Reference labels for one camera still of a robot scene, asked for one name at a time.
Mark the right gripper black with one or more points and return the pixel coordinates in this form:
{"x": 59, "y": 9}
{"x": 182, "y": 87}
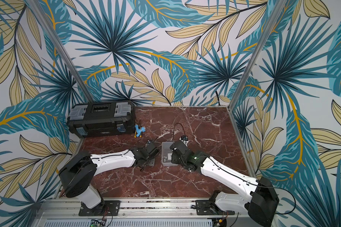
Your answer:
{"x": 177, "y": 150}

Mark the translucent plastic storage box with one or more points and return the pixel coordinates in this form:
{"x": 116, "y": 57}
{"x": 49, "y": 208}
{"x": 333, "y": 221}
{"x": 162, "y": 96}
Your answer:
{"x": 167, "y": 154}

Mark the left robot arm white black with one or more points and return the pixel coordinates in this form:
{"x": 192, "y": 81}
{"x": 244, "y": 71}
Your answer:
{"x": 77, "y": 174}

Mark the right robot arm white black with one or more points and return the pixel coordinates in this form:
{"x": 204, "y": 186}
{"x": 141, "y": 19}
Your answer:
{"x": 257, "y": 197}

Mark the blue toy figure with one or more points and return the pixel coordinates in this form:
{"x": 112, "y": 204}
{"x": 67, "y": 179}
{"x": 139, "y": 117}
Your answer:
{"x": 139, "y": 130}

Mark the black plastic toolbox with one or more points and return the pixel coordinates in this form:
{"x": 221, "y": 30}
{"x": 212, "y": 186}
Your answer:
{"x": 102, "y": 119}

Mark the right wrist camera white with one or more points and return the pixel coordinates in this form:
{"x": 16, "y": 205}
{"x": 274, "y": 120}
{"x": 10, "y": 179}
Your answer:
{"x": 184, "y": 139}

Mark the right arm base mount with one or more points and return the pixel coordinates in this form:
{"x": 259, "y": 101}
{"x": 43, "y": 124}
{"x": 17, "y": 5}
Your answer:
{"x": 213, "y": 207}

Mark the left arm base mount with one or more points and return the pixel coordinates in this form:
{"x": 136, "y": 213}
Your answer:
{"x": 104, "y": 208}

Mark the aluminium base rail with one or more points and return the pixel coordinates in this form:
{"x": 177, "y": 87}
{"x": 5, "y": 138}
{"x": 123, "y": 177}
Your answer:
{"x": 140, "y": 212}

